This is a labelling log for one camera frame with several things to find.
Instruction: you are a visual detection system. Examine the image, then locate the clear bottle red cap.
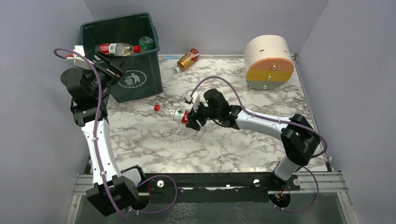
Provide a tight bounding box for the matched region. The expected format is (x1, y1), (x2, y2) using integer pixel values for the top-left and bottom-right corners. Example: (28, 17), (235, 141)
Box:
(95, 42), (141, 56)

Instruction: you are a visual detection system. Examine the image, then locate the clear bottle red green label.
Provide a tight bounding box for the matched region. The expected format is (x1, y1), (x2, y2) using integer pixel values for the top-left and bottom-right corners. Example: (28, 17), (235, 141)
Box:
(154, 104), (190, 125)

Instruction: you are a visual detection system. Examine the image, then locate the green tinted plastic bottle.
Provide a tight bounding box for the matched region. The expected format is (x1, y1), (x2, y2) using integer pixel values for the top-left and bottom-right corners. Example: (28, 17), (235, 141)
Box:
(139, 36), (155, 52)

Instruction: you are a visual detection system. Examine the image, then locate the amber red-label bottle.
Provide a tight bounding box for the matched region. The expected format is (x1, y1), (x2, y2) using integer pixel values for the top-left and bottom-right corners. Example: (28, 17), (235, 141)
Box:
(174, 48), (200, 73)

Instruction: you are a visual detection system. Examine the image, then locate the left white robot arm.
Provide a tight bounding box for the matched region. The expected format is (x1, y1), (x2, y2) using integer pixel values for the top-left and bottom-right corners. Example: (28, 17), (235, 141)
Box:
(61, 50), (150, 218)

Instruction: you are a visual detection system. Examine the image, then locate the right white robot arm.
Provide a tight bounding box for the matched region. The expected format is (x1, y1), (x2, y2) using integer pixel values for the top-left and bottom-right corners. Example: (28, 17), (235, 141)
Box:
(185, 89), (320, 182)

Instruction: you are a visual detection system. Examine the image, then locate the dark green trash bin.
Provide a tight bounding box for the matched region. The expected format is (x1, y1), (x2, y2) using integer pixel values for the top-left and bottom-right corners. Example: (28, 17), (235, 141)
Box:
(80, 12), (163, 103)

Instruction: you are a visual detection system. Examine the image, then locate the cream cylindrical drum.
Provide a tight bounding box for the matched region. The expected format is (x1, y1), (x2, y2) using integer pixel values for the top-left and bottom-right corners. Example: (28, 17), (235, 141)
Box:
(244, 35), (295, 91)

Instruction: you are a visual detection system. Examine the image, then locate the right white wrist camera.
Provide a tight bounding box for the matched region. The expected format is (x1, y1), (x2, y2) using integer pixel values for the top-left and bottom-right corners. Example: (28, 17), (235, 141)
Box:
(185, 91), (200, 111)

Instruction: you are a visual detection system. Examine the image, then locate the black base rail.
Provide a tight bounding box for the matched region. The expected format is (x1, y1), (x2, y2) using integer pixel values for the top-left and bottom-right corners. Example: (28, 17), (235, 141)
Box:
(137, 172), (300, 205)

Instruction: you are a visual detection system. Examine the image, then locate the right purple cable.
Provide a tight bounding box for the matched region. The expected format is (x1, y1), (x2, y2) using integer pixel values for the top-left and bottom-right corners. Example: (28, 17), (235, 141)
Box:
(189, 76), (328, 215)

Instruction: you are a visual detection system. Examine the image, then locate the purple cable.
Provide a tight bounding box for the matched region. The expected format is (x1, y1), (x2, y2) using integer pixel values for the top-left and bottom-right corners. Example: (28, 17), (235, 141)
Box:
(53, 47), (178, 220)
(189, 76), (328, 215)

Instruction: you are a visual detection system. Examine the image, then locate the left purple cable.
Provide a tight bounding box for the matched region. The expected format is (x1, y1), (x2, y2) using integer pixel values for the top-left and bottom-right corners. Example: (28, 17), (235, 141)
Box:
(53, 47), (178, 220)

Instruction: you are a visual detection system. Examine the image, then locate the aluminium frame rail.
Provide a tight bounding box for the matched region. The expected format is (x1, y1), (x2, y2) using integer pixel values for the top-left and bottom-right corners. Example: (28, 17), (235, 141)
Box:
(296, 172), (348, 193)

